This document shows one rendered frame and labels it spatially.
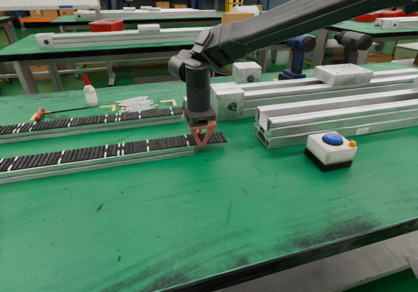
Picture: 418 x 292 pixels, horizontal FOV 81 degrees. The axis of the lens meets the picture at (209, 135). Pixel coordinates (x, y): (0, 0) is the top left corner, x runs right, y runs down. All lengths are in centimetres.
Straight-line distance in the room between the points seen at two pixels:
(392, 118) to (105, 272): 83
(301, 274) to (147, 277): 78
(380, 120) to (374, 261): 63
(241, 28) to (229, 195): 34
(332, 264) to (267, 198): 70
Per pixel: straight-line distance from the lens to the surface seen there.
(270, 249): 46
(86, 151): 67
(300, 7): 49
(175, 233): 47
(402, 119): 96
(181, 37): 213
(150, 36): 209
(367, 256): 128
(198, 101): 57
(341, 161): 66
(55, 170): 68
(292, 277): 111
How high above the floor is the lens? 116
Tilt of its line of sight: 31 degrees down
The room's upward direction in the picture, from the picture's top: straight up
